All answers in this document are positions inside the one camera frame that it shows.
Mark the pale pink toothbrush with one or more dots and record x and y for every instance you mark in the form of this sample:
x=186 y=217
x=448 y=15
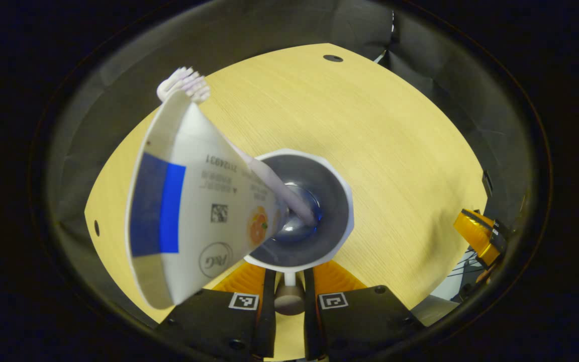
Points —
x=274 y=181

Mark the white toothpaste tube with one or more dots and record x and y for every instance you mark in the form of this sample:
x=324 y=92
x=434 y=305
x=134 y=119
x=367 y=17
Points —
x=194 y=201

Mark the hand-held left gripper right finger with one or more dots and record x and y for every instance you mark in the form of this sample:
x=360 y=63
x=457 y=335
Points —
x=310 y=322

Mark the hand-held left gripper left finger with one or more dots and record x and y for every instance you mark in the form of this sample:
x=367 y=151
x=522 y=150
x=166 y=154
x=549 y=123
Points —
x=267 y=322

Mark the light wooden desktop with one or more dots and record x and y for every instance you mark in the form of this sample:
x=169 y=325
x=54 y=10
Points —
x=370 y=125

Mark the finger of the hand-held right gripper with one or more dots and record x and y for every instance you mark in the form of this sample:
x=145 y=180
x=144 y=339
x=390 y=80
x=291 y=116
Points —
x=478 y=234

